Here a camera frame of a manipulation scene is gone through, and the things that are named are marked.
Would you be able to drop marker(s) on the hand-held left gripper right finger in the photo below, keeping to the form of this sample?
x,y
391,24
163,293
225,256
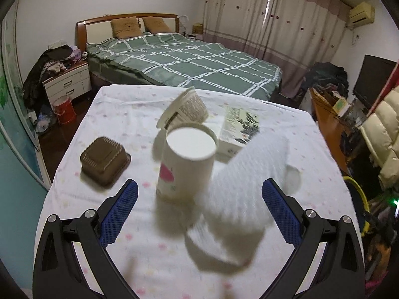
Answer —
x,y
280,211

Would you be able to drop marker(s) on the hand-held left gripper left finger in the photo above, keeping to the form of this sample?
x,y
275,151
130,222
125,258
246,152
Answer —
x,y
120,211

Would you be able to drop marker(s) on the white foam wrap sheet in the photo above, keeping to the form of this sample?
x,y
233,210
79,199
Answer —
x,y
246,187

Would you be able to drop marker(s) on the yellow rimmed dark trash bin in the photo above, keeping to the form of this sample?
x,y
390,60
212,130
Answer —
x,y
363,199

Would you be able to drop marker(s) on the printed instant noodle cup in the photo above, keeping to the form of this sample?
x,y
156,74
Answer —
x,y
190,106

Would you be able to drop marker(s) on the brown plastic container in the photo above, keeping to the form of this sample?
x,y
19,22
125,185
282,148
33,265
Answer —
x,y
103,162

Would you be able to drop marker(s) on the white paper cup pink print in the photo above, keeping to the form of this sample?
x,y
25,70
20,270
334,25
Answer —
x,y
184,168

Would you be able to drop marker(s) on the white floral tablecloth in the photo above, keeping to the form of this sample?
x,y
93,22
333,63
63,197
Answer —
x,y
106,118

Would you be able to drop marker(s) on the white box green print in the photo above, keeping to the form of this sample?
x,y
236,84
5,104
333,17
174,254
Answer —
x,y
241,121

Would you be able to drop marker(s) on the wooden cabinet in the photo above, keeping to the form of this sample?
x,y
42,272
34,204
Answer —
x,y
327,121

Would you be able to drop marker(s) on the red bucket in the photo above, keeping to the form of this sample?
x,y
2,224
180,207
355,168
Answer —
x,y
64,110

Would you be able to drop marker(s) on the plastic bags on floor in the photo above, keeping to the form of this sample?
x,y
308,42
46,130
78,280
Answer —
x,y
43,120

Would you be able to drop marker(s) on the cream puffer jacket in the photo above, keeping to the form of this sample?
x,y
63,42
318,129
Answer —
x,y
382,137

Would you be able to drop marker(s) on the glass sliding wardrobe door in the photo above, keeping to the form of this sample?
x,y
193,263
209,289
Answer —
x,y
12,124

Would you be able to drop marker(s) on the white nightstand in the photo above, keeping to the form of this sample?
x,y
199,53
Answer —
x,y
67,82

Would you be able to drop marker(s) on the dark clothes pile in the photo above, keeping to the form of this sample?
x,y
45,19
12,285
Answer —
x,y
324,78

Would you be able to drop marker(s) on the black television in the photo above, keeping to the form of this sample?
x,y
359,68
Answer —
x,y
372,81

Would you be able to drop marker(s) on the clothes pile on nightstand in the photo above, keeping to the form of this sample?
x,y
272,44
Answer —
x,y
46,65

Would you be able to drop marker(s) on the green plaid duvet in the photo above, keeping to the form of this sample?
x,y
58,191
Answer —
x,y
187,59

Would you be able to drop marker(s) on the brown pillow with face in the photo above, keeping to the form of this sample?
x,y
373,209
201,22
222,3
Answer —
x,y
126,27

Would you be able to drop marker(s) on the bed with green quilt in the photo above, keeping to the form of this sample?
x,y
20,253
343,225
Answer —
x,y
93,25

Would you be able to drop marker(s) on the plain brown pillow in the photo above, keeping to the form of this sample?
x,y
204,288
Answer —
x,y
157,25

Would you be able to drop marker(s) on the beige pink curtain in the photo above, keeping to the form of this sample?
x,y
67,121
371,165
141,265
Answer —
x,y
265,21

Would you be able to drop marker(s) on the small cardboard box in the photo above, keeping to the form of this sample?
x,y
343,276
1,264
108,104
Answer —
x,y
197,28

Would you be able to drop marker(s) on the cream air conditioner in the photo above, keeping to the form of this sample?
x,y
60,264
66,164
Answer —
x,y
361,14

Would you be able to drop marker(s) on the white wall socket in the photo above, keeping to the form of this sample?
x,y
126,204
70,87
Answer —
x,y
55,44

